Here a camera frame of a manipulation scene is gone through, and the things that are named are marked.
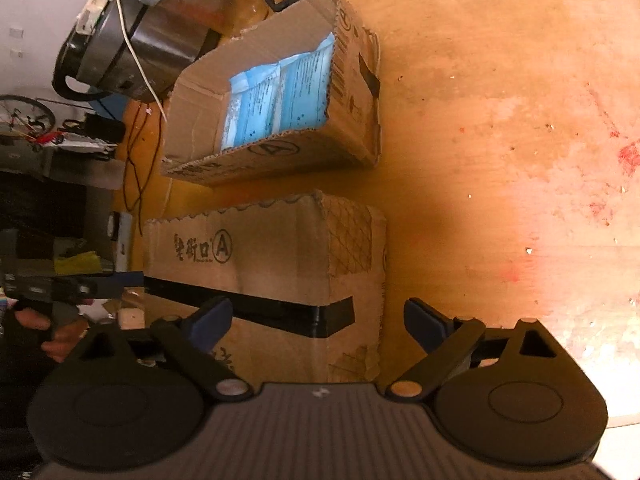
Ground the blue wipes pack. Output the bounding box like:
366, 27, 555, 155
271, 32, 335, 134
221, 64, 280, 151

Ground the steel rice cooker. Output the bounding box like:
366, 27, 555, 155
52, 0, 220, 103

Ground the open cardboard box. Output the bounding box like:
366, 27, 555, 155
160, 0, 381, 185

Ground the cardboard box lid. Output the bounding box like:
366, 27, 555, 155
143, 191, 387, 386

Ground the white charging cable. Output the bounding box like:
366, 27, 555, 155
113, 0, 170, 124

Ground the black thin cable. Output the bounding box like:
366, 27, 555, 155
121, 104, 166, 236

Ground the person left hand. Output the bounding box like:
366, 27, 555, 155
13, 301, 90, 363

